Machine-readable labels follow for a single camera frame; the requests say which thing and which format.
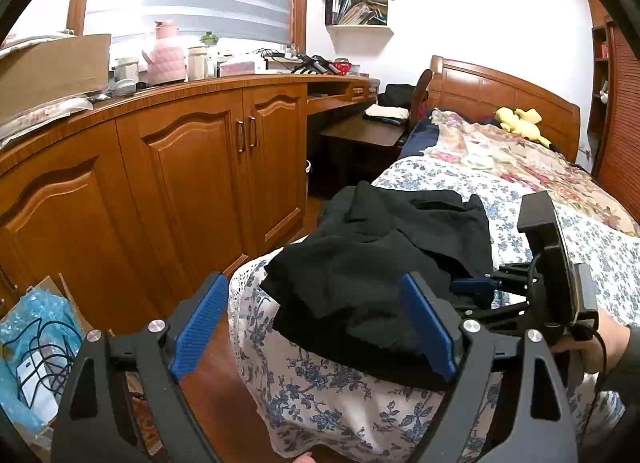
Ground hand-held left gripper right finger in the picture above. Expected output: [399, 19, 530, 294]
[400, 272, 581, 463]

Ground folded black clothes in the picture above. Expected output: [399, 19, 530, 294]
[377, 84, 416, 108]

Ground blue floral bed sheet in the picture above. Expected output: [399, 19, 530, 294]
[227, 155, 640, 459]

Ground wooden louvered wardrobe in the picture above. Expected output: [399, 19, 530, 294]
[585, 0, 640, 208]

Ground person's right forearm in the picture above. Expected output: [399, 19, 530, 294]
[595, 323, 640, 436]

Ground wooden desk cabinet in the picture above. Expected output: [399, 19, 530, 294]
[0, 74, 381, 359]

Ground white jar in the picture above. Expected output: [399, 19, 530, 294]
[115, 57, 140, 84]

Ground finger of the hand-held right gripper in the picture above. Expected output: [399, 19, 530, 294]
[457, 304, 531, 333]
[449, 277, 501, 295]

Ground flat cardboard box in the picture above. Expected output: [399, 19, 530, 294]
[0, 34, 112, 124]

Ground black mechanical tool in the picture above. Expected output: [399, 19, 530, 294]
[292, 54, 335, 74]

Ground person's right hand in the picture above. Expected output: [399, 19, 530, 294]
[550, 308, 633, 375]

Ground wooden bed headboard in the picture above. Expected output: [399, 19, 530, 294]
[427, 55, 582, 164]

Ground folded white clothes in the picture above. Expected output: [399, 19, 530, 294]
[364, 104, 410, 126]

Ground pink tissue box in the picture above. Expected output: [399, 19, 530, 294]
[220, 57, 266, 76]

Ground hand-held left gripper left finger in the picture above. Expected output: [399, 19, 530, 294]
[50, 271, 230, 463]

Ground pink thermos jug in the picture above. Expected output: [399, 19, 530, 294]
[141, 20, 188, 85]

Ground row of books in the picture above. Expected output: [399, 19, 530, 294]
[325, 0, 390, 26]

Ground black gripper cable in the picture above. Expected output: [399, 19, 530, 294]
[585, 332, 608, 426]

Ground white cup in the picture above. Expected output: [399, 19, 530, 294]
[188, 46, 208, 80]

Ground blue bubble wrap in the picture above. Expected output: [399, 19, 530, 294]
[0, 288, 83, 444]

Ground navy blue bed cover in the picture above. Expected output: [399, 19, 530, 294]
[400, 118, 441, 158]

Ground open cardboard box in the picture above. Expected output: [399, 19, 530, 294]
[0, 273, 116, 449]

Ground red floral blanket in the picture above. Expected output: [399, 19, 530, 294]
[422, 109, 640, 236]

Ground yellow plush toy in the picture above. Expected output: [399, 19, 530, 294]
[495, 107, 551, 146]

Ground white charger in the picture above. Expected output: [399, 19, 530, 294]
[15, 358, 56, 399]

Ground black button coat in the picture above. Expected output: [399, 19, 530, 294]
[261, 182, 496, 386]

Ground green-lidded glass bottle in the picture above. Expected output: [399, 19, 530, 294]
[200, 32, 220, 78]

